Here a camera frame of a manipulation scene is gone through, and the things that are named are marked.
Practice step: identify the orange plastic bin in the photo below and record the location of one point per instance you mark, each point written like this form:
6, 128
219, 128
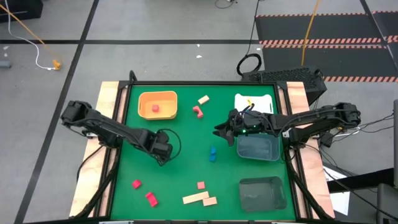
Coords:
163, 115

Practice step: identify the small natural wood block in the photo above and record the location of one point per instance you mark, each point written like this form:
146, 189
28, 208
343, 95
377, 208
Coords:
203, 99

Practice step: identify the red rectangular block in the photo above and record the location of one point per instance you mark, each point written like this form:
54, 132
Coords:
151, 199

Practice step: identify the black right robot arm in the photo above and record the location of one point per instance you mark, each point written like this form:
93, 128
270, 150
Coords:
311, 119

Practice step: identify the salmon pink square block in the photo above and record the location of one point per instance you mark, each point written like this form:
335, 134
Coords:
201, 185

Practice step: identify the blue block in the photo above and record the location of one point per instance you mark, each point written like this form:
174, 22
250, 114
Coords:
212, 155

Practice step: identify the red arch block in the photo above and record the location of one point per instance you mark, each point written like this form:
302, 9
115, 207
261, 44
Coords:
199, 113

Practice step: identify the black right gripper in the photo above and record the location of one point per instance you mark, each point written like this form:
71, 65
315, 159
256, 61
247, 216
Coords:
241, 123

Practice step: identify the translucent blue-grey bin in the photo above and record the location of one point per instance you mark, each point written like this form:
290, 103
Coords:
258, 147

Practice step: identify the dark green translucent bin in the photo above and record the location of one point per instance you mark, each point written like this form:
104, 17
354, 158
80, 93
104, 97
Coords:
262, 194

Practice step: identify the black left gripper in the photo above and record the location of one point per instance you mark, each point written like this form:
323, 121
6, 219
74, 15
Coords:
161, 147

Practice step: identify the dark furniture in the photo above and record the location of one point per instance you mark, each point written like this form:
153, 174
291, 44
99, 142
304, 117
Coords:
367, 180

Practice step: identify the long natural wood block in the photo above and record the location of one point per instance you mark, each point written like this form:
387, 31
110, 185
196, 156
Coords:
195, 197

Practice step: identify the wide natural wood block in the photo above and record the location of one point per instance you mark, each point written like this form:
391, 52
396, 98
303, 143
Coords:
210, 201

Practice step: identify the red cube block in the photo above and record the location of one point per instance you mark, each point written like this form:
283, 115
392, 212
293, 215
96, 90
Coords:
155, 108
136, 184

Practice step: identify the black striped floor mat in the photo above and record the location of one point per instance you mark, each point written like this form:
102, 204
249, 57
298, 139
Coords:
342, 28

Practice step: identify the white paper sheet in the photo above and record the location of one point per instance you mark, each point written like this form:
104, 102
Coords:
340, 199

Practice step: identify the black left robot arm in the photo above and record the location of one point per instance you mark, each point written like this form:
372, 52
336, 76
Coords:
102, 127

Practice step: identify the light wooden side board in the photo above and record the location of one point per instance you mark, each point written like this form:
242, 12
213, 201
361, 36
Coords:
297, 93
107, 93

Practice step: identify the dark cabinet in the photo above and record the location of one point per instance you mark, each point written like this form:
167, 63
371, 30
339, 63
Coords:
18, 9

